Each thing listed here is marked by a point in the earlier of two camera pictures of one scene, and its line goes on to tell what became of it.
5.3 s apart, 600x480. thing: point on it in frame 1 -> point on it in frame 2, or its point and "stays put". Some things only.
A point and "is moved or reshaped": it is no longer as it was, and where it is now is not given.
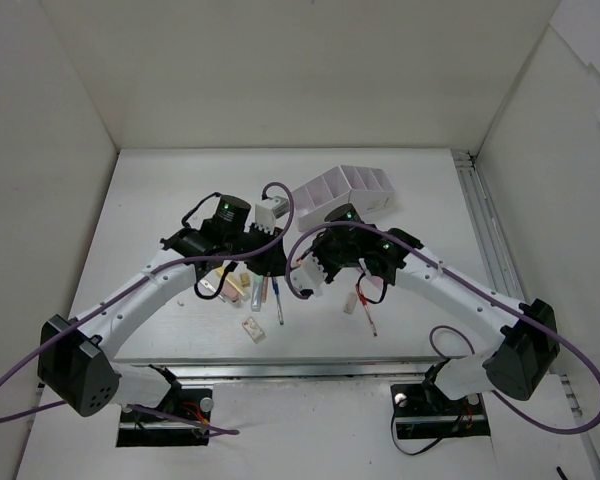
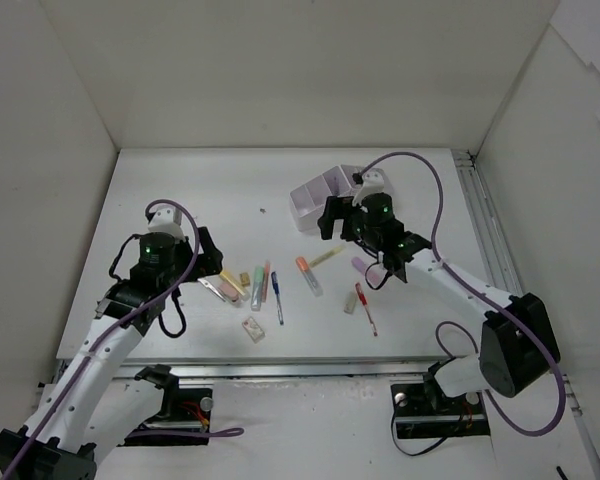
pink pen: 264,288 stays put
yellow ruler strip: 229,277 stays put
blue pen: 278,300 stays put
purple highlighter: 377,281 is moved or reshaped
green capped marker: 257,292 stays put
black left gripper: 268,255 -> 203,255
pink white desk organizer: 368,189 stays put
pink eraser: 230,292 stays put
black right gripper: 327,257 -> 337,218
